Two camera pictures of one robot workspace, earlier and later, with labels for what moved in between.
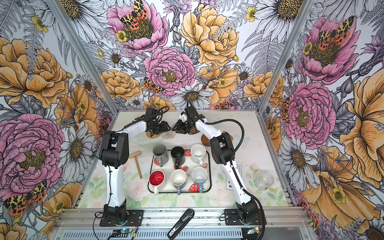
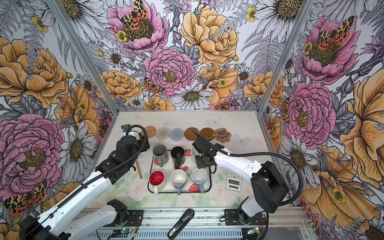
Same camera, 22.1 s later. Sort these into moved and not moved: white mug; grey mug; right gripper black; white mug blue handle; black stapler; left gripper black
Moved: right gripper black; left gripper black
Not moved: white mug; black stapler; white mug blue handle; grey mug
